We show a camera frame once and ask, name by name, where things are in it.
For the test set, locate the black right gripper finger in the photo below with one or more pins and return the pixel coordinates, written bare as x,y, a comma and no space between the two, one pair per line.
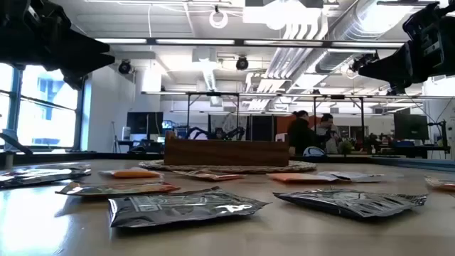
391,67

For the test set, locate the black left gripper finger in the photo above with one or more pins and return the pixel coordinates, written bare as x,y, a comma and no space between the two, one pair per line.
96,55

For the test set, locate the orange white tea packet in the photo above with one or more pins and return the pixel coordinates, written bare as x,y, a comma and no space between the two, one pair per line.
359,176
298,177
135,174

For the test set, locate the yellow mango tea packet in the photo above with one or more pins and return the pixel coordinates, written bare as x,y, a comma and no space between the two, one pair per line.
442,184
117,189
213,176

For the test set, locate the black blackcurrant tea packet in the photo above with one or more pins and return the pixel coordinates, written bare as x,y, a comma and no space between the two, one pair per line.
348,204
177,209
35,177

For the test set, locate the wooden tea organizer box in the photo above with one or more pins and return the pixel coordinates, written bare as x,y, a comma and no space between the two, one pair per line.
227,153

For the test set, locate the black background robot arm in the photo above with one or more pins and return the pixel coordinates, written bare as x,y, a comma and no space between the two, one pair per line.
220,134

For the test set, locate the ceiling light strip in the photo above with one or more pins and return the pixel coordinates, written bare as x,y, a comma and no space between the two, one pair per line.
195,41
281,42
121,41
368,44

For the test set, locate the black computer monitor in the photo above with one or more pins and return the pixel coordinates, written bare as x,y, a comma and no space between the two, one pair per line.
411,127
145,122

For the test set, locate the dark background desk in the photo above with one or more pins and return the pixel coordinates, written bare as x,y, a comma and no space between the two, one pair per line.
419,149

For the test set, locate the small background potted plant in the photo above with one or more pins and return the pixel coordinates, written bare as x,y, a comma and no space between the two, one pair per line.
345,147

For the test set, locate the person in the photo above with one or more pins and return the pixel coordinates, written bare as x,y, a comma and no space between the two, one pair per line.
300,135
328,137

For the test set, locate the dark diagonal bar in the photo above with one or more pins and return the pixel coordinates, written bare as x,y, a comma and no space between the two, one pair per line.
16,143

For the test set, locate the white blue round object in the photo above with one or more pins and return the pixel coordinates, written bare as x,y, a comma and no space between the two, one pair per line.
314,151

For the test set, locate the orange partition panel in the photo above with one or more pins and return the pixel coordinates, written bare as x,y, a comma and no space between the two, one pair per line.
282,124

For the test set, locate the black partition panel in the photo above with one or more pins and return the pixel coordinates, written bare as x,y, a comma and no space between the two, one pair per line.
262,128

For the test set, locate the round woven wicker mat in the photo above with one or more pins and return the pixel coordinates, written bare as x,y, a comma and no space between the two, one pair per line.
249,168

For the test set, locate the black ceiling camera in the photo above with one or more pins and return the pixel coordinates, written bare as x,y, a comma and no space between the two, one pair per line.
124,67
362,59
242,63

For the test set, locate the silver ventilation duct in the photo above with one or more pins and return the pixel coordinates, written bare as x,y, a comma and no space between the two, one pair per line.
373,21

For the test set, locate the black background rig frame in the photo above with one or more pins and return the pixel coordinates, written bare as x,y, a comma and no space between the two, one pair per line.
337,96

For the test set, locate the black metal table frame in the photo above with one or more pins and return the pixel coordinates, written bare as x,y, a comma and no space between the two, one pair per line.
89,155

